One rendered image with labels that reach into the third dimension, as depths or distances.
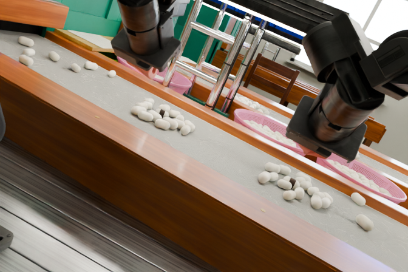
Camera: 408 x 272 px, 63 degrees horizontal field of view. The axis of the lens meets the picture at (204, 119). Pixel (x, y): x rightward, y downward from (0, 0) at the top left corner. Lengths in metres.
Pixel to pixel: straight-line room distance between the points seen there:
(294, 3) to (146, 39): 0.35
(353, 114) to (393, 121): 5.70
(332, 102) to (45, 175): 0.44
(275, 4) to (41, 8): 0.62
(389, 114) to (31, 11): 5.61
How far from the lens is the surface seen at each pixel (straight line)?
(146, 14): 0.50
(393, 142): 6.20
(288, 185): 0.72
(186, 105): 0.92
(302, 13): 0.74
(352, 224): 0.76
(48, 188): 0.56
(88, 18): 1.29
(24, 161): 0.61
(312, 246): 0.52
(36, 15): 1.04
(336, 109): 0.43
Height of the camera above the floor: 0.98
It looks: 15 degrees down
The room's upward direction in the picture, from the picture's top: 24 degrees clockwise
